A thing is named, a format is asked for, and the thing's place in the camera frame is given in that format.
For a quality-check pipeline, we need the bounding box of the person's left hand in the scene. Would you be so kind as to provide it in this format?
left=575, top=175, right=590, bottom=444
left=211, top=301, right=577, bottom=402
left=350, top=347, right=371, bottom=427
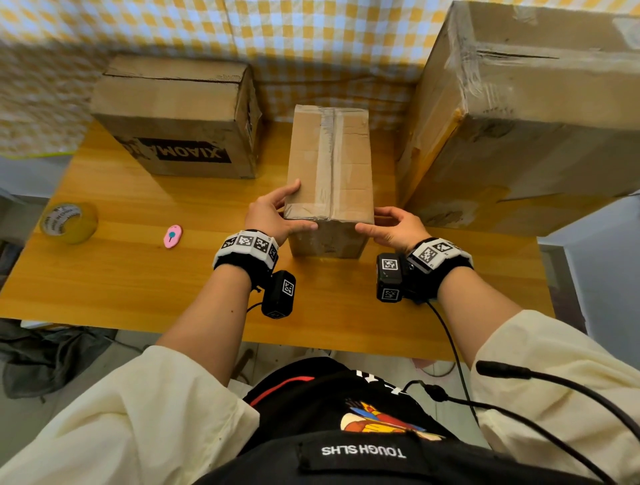
left=243, top=179, right=319, bottom=246

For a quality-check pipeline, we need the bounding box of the cardboard box with white label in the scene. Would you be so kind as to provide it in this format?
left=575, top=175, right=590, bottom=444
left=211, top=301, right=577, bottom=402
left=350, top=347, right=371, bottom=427
left=395, top=0, right=640, bottom=237

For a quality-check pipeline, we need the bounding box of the cream long-sleeved top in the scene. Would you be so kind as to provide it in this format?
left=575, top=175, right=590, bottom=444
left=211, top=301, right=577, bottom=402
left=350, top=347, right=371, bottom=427
left=0, top=309, right=640, bottom=485

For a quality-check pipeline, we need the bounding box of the person's right hand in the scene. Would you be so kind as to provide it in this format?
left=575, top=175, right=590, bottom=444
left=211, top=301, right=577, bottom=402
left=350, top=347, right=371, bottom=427
left=355, top=206, right=433, bottom=256

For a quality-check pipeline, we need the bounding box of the yellowish tape roll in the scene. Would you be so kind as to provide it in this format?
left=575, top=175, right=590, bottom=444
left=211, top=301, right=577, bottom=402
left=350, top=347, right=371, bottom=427
left=39, top=201, right=99, bottom=246

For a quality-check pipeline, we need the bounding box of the person's right forearm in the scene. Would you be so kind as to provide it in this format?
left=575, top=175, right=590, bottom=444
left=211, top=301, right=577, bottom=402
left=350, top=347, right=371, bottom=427
left=437, top=267, right=523, bottom=368

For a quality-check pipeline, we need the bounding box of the small plain cardboard box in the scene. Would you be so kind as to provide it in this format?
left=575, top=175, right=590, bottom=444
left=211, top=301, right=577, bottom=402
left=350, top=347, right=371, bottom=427
left=283, top=105, right=376, bottom=259

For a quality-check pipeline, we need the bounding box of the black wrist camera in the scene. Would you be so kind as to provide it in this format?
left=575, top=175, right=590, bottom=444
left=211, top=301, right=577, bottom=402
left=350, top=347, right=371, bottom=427
left=375, top=252, right=409, bottom=304
left=261, top=269, right=297, bottom=320

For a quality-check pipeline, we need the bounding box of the thick black cable plug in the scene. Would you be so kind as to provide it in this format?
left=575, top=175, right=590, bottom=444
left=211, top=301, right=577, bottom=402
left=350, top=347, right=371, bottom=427
left=475, top=360, right=640, bottom=443

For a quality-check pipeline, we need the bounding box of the black table leg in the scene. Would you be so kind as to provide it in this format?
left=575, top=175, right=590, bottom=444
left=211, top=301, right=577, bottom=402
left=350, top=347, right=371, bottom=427
left=235, top=348, right=255, bottom=383

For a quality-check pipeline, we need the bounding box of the yellow white checked cloth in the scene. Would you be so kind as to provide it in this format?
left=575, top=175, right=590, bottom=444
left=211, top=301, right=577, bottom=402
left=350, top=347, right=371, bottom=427
left=0, top=0, right=640, bottom=159

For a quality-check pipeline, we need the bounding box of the person's left forearm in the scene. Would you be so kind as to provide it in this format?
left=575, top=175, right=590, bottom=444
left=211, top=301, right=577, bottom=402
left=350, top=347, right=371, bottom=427
left=155, top=264, right=253, bottom=386

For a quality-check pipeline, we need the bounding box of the black printed garment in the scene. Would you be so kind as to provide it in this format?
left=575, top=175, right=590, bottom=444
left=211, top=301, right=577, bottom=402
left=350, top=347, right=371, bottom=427
left=195, top=357, right=601, bottom=485

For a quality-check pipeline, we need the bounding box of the dark grey cloth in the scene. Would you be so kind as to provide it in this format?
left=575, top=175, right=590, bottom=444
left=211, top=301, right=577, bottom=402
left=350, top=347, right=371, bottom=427
left=0, top=319, right=119, bottom=400

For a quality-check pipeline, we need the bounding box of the thin black cable with plug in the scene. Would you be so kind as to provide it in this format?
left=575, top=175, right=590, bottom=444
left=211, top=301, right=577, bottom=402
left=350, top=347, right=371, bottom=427
left=402, top=379, right=619, bottom=485

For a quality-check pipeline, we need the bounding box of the cardboard box with black print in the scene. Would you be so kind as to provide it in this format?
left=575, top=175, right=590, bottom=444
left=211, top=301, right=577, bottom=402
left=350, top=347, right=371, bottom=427
left=89, top=53, right=263, bottom=180

